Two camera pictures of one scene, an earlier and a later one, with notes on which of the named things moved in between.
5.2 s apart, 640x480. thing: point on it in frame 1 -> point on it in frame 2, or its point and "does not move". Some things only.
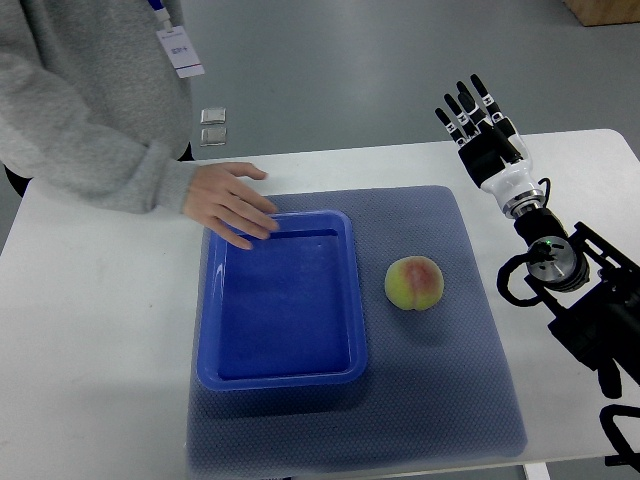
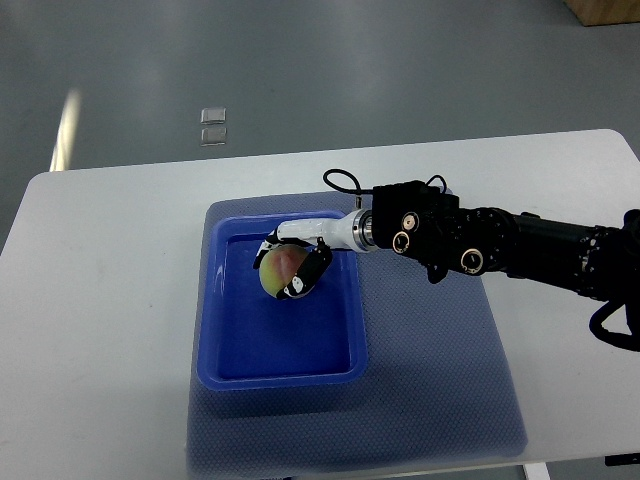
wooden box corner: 604,12 does not move
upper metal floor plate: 213,116 does not move
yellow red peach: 414,283 -> 279,264
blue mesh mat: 436,387 does not move
